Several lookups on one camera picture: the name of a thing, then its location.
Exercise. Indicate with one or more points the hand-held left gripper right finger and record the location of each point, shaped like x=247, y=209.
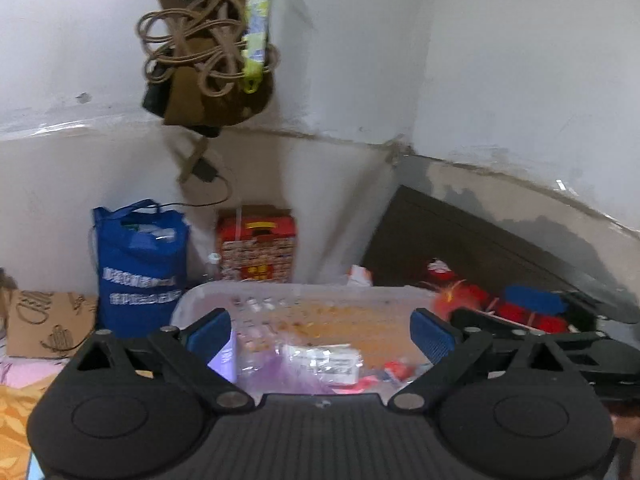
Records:
x=432, y=332

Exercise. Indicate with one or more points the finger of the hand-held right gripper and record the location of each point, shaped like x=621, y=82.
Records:
x=480, y=321
x=535, y=298

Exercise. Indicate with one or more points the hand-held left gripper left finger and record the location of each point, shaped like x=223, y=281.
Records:
x=210, y=332

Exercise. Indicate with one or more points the red candy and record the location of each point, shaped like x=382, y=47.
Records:
x=457, y=300

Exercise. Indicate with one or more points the clear plastic basket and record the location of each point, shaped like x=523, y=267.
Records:
x=325, y=320

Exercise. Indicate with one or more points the white packet with barcode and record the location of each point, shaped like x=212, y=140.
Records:
x=327, y=362

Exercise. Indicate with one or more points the red plush toys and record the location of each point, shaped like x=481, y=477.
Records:
x=535, y=317

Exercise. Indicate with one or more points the clear plastic bottle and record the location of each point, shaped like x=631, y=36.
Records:
x=212, y=265

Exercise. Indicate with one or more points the dark wooden headboard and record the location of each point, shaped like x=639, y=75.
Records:
x=450, y=240

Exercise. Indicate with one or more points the blue tote bag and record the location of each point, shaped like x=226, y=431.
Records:
x=142, y=270

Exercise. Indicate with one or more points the red and white packet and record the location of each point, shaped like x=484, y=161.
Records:
x=360, y=275

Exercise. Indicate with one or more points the red gift box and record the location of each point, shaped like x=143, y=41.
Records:
x=255, y=245

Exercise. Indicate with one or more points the printed cardboard box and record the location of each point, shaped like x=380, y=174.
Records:
x=45, y=325

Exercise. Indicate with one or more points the pink blanket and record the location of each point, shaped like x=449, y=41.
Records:
x=20, y=372

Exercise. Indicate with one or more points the orange patterned blanket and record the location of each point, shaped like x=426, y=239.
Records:
x=15, y=420

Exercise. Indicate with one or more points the brown hanging bag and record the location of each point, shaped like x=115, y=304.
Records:
x=210, y=90

